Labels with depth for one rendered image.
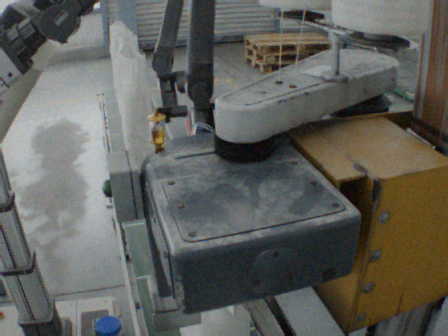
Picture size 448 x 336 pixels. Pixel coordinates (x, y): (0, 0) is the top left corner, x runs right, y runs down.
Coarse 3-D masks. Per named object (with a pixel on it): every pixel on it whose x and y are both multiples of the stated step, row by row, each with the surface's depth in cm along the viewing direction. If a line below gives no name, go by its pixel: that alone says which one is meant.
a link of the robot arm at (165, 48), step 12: (168, 0) 135; (180, 0) 135; (168, 12) 136; (180, 12) 137; (168, 24) 136; (168, 36) 136; (156, 48) 136; (168, 48) 135; (156, 60) 136; (168, 60) 136; (168, 72) 139
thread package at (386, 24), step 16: (336, 0) 55; (352, 0) 52; (368, 0) 51; (384, 0) 50; (400, 0) 49; (416, 0) 50; (336, 16) 56; (352, 16) 53; (368, 16) 52; (384, 16) 51; (400, 16) 50; (416, 16) 51; (368, 32) 53; (384, 32) 52; (400, 32) 51; (416, 32) 52
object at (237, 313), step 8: (240, 304) 111; (208, 312) 110; (216, 312) 109; (224, 312) 109; (232, 312) 102; (240, 312) 111; (248, 312) 113; (208, 320) 110; (216, 320) 109; (224, 320) 109; (232, 320) 109; (240, 320) 111; (248, 320) 113; (184, 328) 132; (192, 328) 119; (200, 328) 111; (208, 328) 110; (216, 328) 110; (224, 328) 109; (232, 328) 110; (240, 328) 111; (248, 328) 114
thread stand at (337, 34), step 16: (272, 16) 80; (288, 16) 78; (304, 16) 77; (320, 16) 78; (336, 32) 69; (352, 32) 65; (336, 48) 71; (368, 48) 55; (384, 48) 54; (400, 48) 54; (416, 48) 55; (336, 64) 73; (336, 80) 72
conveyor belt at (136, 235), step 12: (132, 228) 217; (144, 228) 217; (132, 240) 208; (144, 240) 208; (132, 252) 200; (144, 252) 200; (132, 264) 192; (144, 264) 192; (144, 276) 184; (144, 288) 178; (144, 300) 171; (144, 312) 165; (252, 324) 158
